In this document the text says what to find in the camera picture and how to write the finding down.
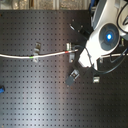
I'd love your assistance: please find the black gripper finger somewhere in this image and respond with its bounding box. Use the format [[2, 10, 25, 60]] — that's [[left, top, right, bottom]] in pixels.
[[78, 47, 83, 54]]

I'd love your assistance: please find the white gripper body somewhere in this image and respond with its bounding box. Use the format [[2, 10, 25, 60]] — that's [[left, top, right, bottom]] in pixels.
[[78, 47, 100, 67]]

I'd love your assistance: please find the white cable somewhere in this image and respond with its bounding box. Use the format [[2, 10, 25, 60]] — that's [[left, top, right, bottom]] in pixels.
[[0, 49, 80, 59]]

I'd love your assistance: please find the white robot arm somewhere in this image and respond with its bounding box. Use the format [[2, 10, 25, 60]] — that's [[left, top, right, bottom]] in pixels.
[[78, 0, 128, 67]]

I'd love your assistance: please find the blue object at edge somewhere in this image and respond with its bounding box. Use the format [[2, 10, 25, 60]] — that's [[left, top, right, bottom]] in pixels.
[[0, 86, 4, 93]]

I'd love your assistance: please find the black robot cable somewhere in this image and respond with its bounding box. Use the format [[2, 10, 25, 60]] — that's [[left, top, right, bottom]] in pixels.
[[73, 44, 128, 75]]

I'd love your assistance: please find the metal cable clip middle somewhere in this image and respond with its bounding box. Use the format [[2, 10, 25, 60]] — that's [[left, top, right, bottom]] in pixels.
[[66, 42, 75, 63]]

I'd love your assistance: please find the metal cable clip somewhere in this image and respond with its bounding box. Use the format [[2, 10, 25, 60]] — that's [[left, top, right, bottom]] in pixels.
[[93, 76, 100, 83], [33, 42, 41, 63], [65, 69, 79, 86], [66, 42, 75, 63]]

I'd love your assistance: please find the black bracket on arm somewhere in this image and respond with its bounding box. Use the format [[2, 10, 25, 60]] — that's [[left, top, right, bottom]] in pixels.
[[70, 20, 93, 37]]

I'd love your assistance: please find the metal cable clip lower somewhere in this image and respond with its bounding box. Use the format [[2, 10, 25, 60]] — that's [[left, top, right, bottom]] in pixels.
[[65, 69, 79, 86]]

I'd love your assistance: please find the metal cable clip right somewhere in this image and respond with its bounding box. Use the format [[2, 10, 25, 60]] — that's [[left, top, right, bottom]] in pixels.
[[93, 76, 100, 83]]

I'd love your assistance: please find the metal cable clip left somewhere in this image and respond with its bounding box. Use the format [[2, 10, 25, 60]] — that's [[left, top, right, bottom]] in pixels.
[[33, 42, 41, 63]]

